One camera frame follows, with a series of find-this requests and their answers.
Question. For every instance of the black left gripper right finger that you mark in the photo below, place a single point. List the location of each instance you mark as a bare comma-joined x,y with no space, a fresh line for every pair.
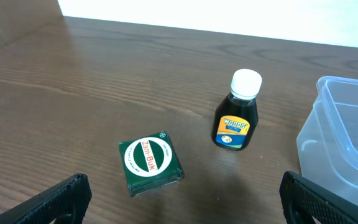
303,201

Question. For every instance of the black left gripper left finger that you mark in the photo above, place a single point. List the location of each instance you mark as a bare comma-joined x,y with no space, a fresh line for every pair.
66,202

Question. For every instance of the clear plastic container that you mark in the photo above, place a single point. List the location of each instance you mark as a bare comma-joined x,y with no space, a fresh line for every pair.
328,141

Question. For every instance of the green Zam-Buk ointment box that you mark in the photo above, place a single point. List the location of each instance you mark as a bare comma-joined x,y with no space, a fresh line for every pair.
149,163

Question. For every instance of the dark Woods syrup bottle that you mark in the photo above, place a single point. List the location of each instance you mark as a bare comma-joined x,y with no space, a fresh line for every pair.
236,118

